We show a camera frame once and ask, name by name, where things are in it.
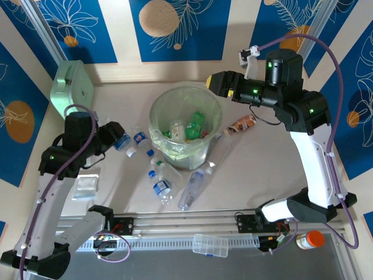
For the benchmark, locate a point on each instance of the crushed clear bluish bottle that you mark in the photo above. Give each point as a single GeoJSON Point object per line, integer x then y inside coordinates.
{"type": "Point", "coordinates": [190, 189]}

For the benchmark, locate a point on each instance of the clear plastic packet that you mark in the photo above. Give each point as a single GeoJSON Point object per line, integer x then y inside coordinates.
{"type": "Point", "coordinates": [84, 188]}

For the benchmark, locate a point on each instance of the green plastic bottle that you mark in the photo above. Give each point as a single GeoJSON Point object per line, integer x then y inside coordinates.
{"type": "Point", "coordinates": [193, 125]}

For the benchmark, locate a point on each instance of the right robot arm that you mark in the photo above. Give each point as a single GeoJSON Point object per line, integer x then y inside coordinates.
{"type": "Point", "coordinates": [314, 169]}

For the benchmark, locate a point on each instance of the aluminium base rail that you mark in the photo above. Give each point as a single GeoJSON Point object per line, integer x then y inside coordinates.
{"type": "Point", "coordinates": [189, 221]}

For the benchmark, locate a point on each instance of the jar with orange lid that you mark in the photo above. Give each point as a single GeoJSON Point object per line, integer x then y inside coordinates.
{"type": "Point", "coordinates": [310, 240]}

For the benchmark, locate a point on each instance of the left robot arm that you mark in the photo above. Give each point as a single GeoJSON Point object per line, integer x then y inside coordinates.
{"type": "Point", "coordinates": [43, 210]}

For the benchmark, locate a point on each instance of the aluminium frame post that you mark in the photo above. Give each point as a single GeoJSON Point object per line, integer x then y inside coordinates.
{"type": "Point", "coordinates": [43, 29]}
{"type": "Point", "coordinates": [316, 26]}

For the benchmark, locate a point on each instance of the small controller circuit board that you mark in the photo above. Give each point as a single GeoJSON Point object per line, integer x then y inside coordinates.
{"type": "Point", "coordinates": [279, 239]}
{"type": "Point", "coordinates": [105, 237]}

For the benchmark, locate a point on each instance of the pepsi bottle blue cap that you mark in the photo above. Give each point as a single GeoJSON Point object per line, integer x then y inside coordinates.
{"type": "Point", "coordinates": [140, 138]}

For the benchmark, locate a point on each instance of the clear green bin liner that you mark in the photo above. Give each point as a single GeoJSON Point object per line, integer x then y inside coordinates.
{"type": "Point", "coordinates": [172, 148]}

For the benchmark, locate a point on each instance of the wide clear plastic bottle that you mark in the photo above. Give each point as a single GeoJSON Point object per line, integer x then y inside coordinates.
{"type": "Point", "coordinates": [170, 173]}

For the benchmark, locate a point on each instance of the brown coffee plastic bottle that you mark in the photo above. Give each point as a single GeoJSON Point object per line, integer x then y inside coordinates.
{"type": "Point", "coordinates": [243, 123]}

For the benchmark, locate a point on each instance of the clear plastic organizer box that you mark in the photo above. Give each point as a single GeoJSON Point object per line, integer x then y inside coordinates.
{"type": "Point", "coordinates": [209, 245]}

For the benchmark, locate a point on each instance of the clear plastic trash bin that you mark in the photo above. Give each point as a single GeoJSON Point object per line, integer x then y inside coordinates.
{"type": "Point", "coordinates": [204, 151]}

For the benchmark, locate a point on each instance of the blue label water bottle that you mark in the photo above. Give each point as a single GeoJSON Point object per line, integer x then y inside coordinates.
{"type": "Point", "coordinates": [218, 135]}
{"type": "Point", "coordinates": [123, 141]}

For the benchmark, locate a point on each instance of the small crushed blue label bottle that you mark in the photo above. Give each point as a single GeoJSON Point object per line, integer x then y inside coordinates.
{"type": "Point", "coordinates": [161, 186]}

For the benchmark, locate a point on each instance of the mint green carry case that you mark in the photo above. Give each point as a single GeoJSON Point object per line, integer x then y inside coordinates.
{"type": "Point", "coordinates": [75, 84]}

